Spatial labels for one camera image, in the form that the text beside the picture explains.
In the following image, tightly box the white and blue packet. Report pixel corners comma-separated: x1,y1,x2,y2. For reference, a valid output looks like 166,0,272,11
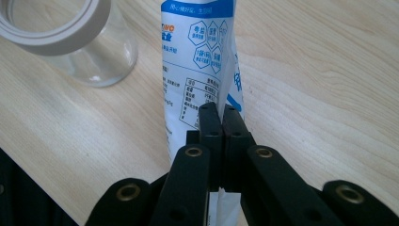
160,0,247,226

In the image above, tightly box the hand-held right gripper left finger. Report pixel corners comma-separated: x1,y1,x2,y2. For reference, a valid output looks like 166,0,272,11
186,102,225,192

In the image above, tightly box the clear glass jar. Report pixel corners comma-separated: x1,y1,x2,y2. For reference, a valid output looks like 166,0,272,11
0,0,139,89

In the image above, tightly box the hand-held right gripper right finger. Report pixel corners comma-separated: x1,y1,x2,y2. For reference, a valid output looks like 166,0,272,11
223,105,257,193

